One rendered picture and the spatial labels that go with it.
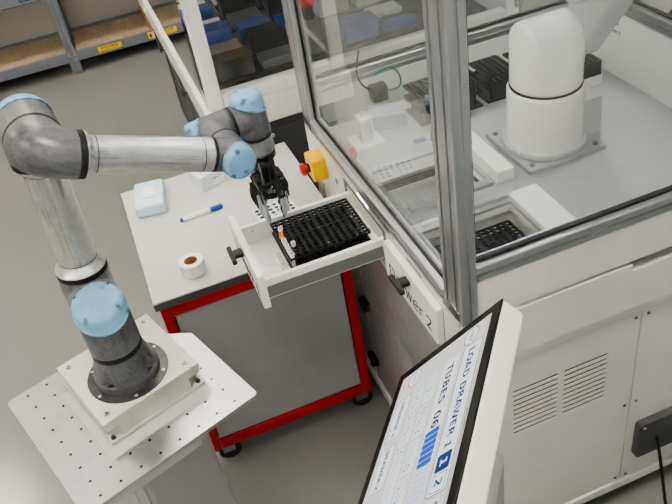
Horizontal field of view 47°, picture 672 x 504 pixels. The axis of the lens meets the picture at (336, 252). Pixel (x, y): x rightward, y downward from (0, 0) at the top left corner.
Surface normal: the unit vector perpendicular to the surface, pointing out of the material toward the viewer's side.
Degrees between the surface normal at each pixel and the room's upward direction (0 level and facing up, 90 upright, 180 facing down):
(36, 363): 0
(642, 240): 90
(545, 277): 90
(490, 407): 40
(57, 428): 0
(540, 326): 90
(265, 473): 0
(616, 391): 90
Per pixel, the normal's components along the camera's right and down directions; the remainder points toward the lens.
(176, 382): 0.64, 0.40
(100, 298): -0.07, -0.70
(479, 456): 0.50, -0.54
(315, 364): 0.35, 0.54
